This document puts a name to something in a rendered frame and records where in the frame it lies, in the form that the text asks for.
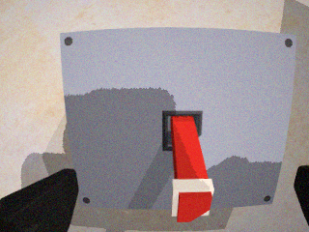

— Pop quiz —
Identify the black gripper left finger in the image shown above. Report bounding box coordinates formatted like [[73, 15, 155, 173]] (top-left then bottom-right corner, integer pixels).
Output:
[[0, 169, 78, 232]]

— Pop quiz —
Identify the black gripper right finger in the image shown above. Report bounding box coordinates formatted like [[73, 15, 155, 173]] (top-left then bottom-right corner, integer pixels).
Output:
[[294, 165, 309, 225]]

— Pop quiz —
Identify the red peg with white band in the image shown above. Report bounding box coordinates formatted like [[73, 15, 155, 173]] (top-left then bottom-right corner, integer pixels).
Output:
[[171, 116, 213, 223]]

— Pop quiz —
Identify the grey metal panel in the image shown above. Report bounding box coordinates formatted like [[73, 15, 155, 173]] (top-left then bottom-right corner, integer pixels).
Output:
[[59, 27, 296, 210]]

